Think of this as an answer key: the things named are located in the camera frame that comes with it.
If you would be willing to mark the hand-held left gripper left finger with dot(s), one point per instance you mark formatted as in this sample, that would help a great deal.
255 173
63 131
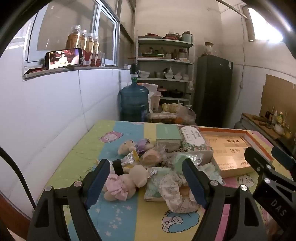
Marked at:
97 183

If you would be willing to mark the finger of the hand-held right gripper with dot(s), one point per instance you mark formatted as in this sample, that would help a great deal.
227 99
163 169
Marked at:
254 158
283 158

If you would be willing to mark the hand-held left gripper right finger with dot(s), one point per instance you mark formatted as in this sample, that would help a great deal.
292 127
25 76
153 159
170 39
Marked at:
194 183

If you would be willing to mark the white floral cloth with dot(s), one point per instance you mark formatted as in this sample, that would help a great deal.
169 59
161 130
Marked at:
175 197

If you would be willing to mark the orange rimmed shallow box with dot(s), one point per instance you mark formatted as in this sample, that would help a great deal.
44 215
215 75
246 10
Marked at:
231 157

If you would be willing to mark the green sponge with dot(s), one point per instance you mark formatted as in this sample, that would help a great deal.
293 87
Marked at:
182 161

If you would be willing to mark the plush bear pink dress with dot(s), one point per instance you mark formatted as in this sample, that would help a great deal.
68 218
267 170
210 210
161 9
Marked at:
129 183

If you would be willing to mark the peach sponge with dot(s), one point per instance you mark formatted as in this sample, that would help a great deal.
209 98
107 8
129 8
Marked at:
151 157

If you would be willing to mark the white bowl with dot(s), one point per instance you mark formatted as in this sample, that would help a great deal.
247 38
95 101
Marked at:
278 129

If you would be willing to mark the kitchen counter cabinet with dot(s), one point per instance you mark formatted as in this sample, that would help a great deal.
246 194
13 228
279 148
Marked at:
247 126

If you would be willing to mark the wooden cutting board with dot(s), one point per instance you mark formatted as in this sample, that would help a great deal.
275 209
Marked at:
253 122

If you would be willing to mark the wooden rolling pin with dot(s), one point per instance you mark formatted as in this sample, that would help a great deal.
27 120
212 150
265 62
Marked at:
260 117

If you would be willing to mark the yellow white snack packet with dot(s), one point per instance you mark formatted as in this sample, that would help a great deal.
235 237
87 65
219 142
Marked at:
130 158

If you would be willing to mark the row of condiment bottles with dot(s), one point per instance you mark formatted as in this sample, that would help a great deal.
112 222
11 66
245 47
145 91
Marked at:
279 117

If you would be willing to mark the floral gift box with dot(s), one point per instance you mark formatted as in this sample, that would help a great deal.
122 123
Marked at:
193 139

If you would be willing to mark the plush bear purple dress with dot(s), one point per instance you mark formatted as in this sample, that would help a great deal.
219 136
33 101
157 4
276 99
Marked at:
129 146

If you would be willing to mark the mint green box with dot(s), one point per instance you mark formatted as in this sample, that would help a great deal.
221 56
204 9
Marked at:
167 135

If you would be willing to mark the translucent plastic bag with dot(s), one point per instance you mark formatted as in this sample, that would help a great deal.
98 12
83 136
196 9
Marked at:
186 115

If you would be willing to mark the clear lidded food box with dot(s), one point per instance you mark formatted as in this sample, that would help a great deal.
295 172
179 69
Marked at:
161 117

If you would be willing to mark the dark green fridge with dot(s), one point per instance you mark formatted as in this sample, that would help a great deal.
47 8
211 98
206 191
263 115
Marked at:
212 92

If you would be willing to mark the pale yellow bundle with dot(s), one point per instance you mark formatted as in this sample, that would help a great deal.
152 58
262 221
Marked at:
168 107

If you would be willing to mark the blue water jug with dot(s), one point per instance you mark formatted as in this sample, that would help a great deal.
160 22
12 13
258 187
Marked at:
133 102

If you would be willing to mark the beige plastic bin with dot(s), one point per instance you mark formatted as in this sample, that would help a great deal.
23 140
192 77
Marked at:
155 100

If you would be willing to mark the black wok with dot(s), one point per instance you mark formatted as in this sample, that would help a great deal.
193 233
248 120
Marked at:
177 93

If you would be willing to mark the red lidded pot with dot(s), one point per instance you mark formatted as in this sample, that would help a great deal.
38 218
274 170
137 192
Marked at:
162 90

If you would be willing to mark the white paper bag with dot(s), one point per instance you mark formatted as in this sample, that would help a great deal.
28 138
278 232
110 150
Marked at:
150 87

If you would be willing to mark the black water jug pump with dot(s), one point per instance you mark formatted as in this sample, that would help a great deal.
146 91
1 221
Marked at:
134 70

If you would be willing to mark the row of white bowls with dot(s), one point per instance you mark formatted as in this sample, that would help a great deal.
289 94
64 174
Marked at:
144 74

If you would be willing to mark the glass jar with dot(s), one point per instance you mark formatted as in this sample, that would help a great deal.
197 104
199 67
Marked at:
208 49

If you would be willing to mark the clear drinking glass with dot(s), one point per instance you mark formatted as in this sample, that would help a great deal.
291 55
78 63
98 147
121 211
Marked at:
103 59

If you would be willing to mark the pale green shelf rack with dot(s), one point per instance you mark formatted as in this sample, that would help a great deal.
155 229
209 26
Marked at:
166 60

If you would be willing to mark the smartphone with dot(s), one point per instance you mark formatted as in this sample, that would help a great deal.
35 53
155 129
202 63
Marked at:
63 58

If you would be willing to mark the amber liquid plastic bottle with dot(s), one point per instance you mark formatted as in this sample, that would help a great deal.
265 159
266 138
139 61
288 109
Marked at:
90 48
83 42
74 38
96 49

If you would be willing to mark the green tray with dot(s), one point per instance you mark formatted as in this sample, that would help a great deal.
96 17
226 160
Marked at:
152 55

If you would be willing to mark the teal enamel jar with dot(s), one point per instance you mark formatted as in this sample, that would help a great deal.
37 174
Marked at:
187 37

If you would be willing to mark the red stacked pots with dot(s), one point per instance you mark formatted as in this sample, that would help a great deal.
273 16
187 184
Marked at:
172 36

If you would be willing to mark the sliding window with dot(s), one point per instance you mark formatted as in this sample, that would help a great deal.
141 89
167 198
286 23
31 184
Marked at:
106 34

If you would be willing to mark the metal rod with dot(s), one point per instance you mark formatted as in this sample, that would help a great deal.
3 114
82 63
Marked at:
231 8

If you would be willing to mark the red flat lid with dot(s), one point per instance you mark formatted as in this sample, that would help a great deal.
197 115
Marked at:
152 36

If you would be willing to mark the cardboard wall sheet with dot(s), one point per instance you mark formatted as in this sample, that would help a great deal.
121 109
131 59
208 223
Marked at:
277 92

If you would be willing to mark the high wall window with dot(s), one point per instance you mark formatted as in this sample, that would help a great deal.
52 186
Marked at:
263 20

